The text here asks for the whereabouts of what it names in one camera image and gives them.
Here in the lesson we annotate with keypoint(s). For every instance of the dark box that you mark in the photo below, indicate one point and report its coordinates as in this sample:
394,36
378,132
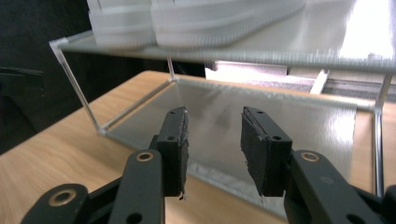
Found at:
21,81

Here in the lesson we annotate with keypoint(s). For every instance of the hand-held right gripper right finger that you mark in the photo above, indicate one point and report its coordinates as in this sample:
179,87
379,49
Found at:
264,155

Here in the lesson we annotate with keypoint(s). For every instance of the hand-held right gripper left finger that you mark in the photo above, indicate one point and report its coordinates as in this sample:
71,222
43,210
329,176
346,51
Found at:
174,149

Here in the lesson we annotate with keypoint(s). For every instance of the white stand leg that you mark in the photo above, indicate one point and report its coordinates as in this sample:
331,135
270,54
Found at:
319,82

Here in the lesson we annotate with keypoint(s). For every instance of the white sneaker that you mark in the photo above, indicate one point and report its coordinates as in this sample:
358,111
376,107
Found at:
218,25

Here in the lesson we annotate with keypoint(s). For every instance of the silver metal shoe rack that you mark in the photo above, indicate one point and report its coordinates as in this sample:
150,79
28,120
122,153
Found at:
218,102

